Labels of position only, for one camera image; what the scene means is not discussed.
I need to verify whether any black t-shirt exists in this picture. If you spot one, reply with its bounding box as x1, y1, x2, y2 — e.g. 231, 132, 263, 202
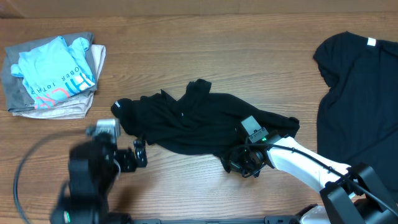
111, 79, 300, 156

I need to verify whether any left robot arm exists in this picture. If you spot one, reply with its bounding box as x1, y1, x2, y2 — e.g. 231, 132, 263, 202
50, 133, 147, 224

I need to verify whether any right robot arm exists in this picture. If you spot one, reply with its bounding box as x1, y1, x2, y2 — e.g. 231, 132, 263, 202
221, 131, 397, 223

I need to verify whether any beige folded shirt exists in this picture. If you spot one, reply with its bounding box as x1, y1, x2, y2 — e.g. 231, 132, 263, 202
12, 44, 106, 119

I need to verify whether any light blue printed t-shirt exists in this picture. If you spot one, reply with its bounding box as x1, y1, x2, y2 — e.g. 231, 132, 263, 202
11, 36, 96, 110

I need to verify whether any grey folded shirt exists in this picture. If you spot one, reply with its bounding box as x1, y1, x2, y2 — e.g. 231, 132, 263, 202
1, 32, 98, 112

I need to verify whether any dark navy t-shirt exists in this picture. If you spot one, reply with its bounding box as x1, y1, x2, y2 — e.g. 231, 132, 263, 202
313, 32, 397, 200

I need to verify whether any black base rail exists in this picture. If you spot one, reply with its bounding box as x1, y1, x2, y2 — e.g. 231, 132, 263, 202
132, 215, 352, 224

